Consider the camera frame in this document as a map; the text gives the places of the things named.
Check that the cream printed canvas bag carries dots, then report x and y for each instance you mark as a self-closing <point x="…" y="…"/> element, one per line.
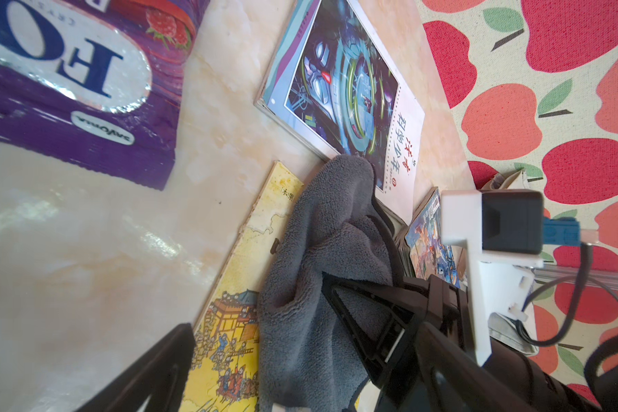
<point x="515" y="181"/>

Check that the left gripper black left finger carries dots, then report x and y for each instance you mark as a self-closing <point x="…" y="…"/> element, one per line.
<point x="156" y="381"/>

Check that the blue robot sunflower magazine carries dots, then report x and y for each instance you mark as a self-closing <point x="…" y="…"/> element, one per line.
<point x="426" y="253"/>

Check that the purple candy bag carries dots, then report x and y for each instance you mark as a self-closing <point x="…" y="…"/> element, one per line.
<point x="97" y="84"/>

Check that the grey green microfibre cloth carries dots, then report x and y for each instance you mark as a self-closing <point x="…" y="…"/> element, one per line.
<point x="307" y="358"/>

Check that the yellow Chinese history picture book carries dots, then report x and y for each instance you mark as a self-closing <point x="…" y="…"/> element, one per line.
<point x="224" y="374"/>

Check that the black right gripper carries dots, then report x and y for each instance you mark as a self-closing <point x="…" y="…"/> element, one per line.
<point x="382" y="321"/>

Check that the white book with blue vortex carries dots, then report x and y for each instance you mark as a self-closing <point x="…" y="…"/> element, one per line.
<point x="333" y="85"/>

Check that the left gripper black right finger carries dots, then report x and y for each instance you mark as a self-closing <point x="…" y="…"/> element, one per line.
<point x="455" y="382"/>

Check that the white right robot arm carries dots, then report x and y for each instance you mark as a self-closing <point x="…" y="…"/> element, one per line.
<point x="578" y="375"/>

